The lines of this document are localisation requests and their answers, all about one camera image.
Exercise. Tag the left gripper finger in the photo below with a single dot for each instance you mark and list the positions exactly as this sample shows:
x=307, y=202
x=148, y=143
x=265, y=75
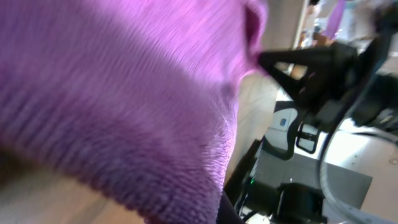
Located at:
x=226, y=212

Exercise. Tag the purple microfiber cloth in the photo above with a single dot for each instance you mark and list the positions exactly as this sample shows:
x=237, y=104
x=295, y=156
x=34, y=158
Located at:
x=137, y=99

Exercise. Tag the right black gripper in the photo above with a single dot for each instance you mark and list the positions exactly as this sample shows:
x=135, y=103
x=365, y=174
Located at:
x=335, y=82

